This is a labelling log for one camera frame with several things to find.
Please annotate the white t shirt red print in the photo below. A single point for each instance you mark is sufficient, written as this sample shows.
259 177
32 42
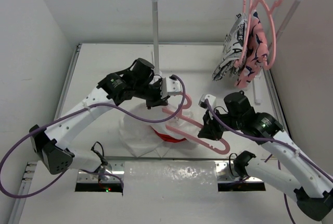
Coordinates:
141 138

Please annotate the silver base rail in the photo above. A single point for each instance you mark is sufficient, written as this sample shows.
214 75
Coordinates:
110 178

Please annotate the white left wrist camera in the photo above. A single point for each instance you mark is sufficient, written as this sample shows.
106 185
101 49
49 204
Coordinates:
170 87

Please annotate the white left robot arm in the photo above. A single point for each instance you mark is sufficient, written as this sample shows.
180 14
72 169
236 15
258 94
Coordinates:
52 143

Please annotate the empty pink hanger right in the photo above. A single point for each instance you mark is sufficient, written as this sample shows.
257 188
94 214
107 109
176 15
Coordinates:
272 49

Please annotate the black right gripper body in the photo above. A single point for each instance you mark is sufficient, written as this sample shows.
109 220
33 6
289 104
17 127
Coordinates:
233 121

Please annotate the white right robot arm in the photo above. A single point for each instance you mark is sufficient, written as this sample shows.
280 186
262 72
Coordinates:
304 182

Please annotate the pink hanger with newsprint shirt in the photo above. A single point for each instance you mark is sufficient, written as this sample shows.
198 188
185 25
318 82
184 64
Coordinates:
247 4

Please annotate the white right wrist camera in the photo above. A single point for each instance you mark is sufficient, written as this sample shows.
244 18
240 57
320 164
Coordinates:
207 100

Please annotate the black white newsprint shirt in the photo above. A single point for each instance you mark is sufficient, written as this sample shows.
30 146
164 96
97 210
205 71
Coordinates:
233 45

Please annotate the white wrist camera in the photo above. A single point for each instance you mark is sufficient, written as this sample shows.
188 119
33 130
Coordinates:
207 100
170 87

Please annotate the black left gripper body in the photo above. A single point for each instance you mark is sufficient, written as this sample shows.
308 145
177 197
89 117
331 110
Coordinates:
145 90

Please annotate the pink navy patterned shirt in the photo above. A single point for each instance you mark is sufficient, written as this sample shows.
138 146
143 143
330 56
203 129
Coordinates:
247 74

